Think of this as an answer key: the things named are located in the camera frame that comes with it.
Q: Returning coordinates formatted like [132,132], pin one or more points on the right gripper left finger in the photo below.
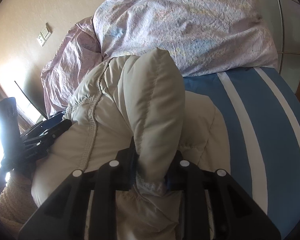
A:
[84,203]

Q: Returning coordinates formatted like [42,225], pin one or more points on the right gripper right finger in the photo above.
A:
[215,206]

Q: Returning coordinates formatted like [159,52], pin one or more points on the cream puffer jacket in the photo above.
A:
[138,99]

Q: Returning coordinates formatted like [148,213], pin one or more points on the beige fleece sleeve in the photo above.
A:
[16,203]

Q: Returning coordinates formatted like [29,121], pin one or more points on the blue white striped bedsheet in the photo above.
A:
[262,116]

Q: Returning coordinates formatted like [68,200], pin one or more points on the pink floral duvet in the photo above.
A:
[202,37]

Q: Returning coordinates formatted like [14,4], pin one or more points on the white wall socket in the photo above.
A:
[41,40]

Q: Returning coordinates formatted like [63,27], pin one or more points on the white wall switch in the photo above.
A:
[46,32]

